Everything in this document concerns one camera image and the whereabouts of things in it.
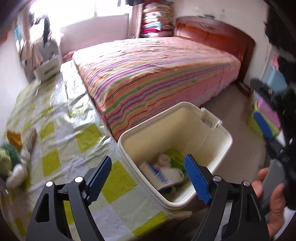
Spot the green storage box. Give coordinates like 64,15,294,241
247,100,281,138

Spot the white storage basket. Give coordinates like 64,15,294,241
33,55,61,82

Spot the black hanging garment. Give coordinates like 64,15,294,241
43,16,51,47

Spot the green tissue pack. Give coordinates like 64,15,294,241
165,149,188,178

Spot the green plush toy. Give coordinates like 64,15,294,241
1,143,28,189

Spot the orange snack wrapper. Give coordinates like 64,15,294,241
6,131,23,152

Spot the white blue tissue pack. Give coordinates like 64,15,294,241
139,162,184,191

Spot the person right hand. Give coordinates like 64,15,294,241
252,168,286,240

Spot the blue storage box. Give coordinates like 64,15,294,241
263,65,287,92

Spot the yellow checkered floor mat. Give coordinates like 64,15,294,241
1,61,170,240

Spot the white trash bin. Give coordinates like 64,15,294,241
117,102,233,210

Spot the striped bed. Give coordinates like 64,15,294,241
73,37,241,139

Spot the pink storage basket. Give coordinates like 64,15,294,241
257,98,281,128

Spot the stack of folded quilts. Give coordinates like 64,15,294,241
139,1,175,38

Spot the wooden headboard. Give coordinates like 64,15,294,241
174,16,255,82

